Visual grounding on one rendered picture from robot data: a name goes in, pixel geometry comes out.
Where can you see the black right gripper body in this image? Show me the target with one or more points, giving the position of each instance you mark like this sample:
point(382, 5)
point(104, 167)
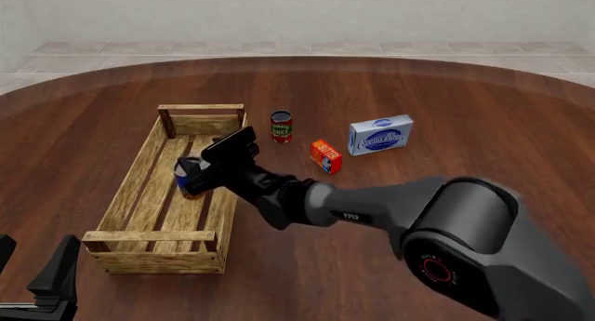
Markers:
point(228, 167)

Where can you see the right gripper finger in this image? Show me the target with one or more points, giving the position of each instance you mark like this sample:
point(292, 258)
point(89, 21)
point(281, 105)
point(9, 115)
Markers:
point(189, 165)
point(199, 186)

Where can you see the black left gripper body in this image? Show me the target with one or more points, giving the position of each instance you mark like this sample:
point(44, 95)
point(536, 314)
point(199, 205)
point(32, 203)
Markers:
point(51, 308)

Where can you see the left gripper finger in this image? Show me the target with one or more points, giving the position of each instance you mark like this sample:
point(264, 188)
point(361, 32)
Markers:
point(6, 251)
point(58, 268)

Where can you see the blue alphabet soup tin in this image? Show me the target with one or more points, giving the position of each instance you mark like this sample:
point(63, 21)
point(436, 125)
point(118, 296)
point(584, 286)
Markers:
point(181, 180)

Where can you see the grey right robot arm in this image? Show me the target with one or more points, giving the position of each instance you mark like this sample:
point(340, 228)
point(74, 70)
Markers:
point(418, 216)

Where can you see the wooden slat tray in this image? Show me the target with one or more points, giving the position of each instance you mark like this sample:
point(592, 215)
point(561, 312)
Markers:
point(139, 192)

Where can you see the red tomato sauce tin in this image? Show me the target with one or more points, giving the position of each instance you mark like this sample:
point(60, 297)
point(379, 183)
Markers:
point(281, 130)

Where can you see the orange butter box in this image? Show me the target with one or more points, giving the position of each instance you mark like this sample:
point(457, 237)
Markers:
point(325, 156)

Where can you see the pale blue cream cheese box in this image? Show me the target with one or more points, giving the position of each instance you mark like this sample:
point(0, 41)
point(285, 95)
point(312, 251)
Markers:
point(379, 136)

